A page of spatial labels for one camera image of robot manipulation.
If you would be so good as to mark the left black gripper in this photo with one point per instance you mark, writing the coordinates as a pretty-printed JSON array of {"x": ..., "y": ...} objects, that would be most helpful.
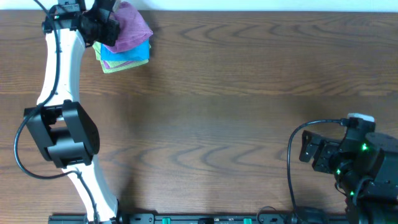
[{"x": 106, "y": 30}]

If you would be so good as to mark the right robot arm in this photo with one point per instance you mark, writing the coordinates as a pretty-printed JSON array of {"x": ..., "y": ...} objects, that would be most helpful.
[{"x": 365, "y": 167}]

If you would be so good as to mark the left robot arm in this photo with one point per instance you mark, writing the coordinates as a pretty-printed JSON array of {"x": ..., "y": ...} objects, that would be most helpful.
[{"x": 62, "y": 130}]

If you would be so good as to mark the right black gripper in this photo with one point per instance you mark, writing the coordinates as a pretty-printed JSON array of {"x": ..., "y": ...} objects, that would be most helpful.
[{"x": 321, "y": 154}]

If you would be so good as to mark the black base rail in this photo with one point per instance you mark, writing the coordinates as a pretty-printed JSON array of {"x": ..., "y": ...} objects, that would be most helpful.
[{"x": 149, "y": 218}]

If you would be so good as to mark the purple folded cloth in stack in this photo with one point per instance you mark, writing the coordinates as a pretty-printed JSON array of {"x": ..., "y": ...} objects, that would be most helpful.
[{"x": 117, "y": 64}]

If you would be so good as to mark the bottom green folded cloth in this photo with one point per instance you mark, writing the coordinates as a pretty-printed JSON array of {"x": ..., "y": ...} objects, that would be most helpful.
[{"x": 112, "y": 70}]

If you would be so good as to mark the purple microfiber cloth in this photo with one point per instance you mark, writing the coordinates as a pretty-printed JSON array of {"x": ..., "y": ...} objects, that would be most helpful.
[{"x": 134, "y": 30}]

